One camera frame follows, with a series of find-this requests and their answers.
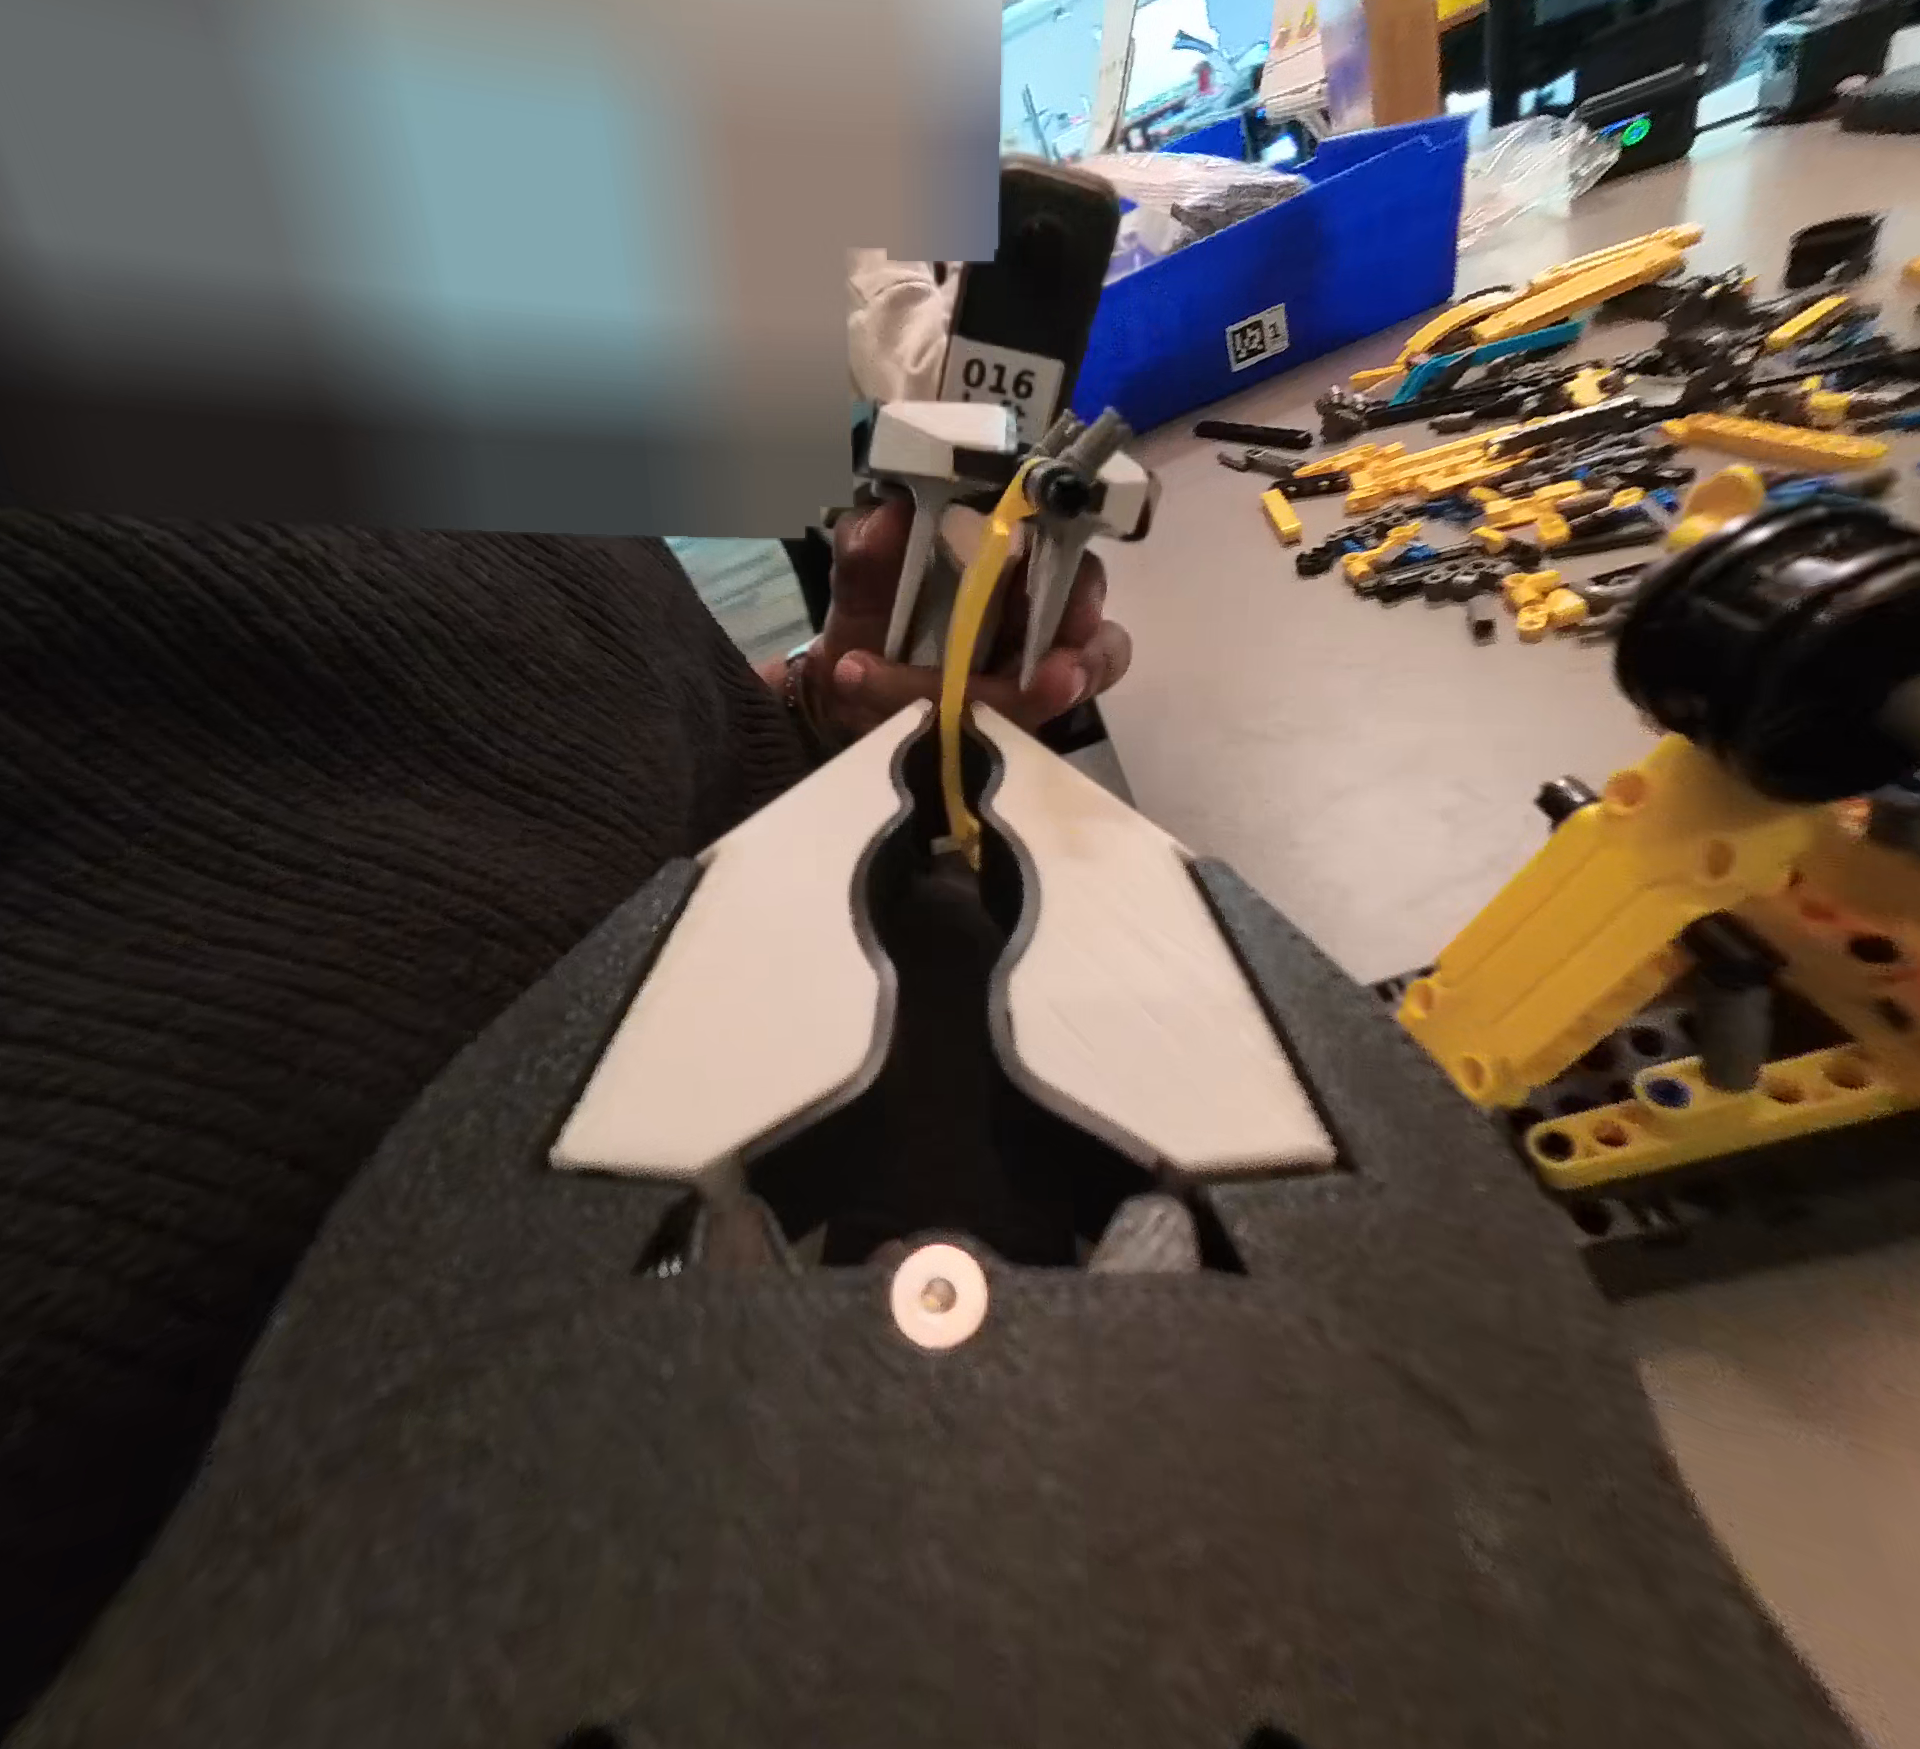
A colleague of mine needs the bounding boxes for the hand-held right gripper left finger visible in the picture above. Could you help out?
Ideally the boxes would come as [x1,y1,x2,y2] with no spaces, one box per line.
[548,700,933,1181]

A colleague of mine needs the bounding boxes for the blue storage bin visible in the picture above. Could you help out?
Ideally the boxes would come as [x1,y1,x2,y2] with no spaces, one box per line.
[1072,111,1474,434]

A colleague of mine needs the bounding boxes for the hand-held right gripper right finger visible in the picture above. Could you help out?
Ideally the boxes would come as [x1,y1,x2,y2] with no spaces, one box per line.
[968,706,1341,1179]

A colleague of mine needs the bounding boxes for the brown cardboard box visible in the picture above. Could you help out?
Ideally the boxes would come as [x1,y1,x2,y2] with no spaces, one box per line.
[1359,0,1442,130]

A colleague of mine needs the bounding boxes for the black device green light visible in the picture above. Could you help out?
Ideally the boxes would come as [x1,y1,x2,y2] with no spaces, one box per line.
[1576,61,1713,183]

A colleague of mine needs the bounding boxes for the clear plastic bags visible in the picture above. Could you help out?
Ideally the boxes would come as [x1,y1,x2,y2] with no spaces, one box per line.
[1110,152,1309,244]

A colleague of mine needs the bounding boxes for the pile of toy building pieces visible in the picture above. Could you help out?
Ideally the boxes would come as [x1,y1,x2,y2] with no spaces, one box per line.
[1201,214,1920,650]

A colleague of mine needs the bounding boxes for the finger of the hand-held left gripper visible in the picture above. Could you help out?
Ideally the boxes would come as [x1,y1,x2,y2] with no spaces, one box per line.
[1017,455,1161,694]
[866,399,1025,668]

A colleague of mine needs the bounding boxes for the clear plastic bag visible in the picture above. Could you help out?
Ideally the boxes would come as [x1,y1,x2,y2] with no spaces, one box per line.
[1464,115,1622,244]

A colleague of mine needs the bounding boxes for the yellow teal toy boom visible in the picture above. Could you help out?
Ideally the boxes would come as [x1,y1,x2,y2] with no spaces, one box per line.
[1351,224,1707,404]

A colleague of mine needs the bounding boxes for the yellow curved toy panel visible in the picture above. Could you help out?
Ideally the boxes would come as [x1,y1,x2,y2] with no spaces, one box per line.
[937,452,1051,869]

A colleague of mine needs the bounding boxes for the person's left hand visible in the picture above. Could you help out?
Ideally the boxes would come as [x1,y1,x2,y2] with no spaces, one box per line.
[758,496,1136,742]

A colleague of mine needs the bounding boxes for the yellow black toy crane model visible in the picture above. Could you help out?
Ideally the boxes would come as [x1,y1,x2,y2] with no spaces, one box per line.
[1394,496,1920,1302]

